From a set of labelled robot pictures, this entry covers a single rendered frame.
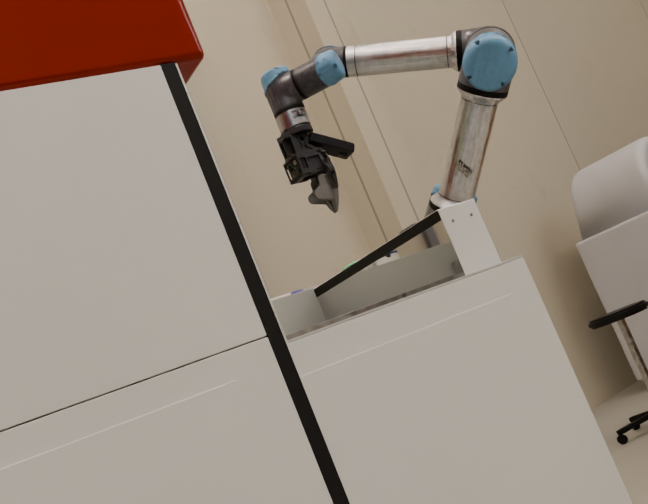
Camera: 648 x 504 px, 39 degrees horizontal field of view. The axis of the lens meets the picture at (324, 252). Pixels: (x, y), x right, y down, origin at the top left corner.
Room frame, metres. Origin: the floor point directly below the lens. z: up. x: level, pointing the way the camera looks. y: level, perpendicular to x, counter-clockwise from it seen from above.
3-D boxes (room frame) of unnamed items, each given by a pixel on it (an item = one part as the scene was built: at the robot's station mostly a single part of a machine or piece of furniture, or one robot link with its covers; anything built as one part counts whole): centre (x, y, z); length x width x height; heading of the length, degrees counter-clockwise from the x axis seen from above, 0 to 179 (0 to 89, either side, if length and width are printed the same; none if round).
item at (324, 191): (2.04, -0.05, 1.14); 0.06 x 0.03 x 0.09; 121
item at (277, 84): (2.05, -0.05, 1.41); 0.09 x 0.08 x 0.11; 71
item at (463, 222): (1.95, -0.13, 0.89); 0.55 x 0.09 x 0.14; 31
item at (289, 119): (2.05, -0.05, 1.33); 0.08 x 0.08 x 0.05
